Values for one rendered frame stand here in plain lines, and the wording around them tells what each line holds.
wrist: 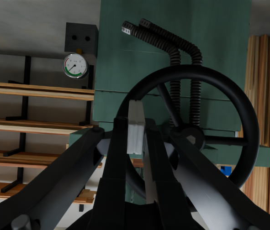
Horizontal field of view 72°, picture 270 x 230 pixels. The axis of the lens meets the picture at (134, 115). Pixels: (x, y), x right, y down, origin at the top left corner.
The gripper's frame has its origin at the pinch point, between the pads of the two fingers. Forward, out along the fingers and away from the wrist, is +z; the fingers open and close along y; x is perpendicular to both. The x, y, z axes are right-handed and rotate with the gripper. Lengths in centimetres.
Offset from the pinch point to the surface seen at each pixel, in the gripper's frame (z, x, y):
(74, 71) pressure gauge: 30.1, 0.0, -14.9
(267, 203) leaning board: 109, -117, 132
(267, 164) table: 28, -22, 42
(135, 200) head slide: 43, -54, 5
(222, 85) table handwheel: 17.4, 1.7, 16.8
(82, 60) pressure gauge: 31.0, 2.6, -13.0
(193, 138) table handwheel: 12.5, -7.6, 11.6
